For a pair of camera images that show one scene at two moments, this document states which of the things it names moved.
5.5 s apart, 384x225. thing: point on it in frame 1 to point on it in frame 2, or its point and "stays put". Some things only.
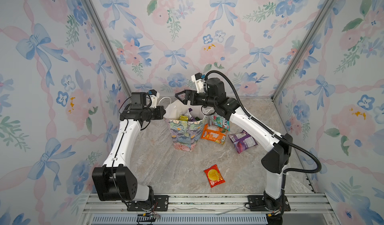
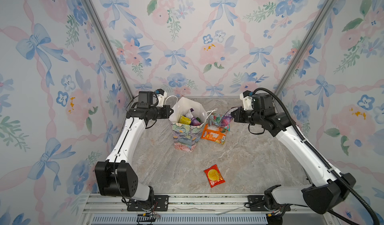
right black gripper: x=194 y=96 to x=240 y=112
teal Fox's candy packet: x=216 y=119 stays put
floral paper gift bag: x=185 y=134 stays put
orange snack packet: x=214 y=133 stays put
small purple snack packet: x=242 y=141 to x=226 y=120
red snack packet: x=214 y=176 stays put
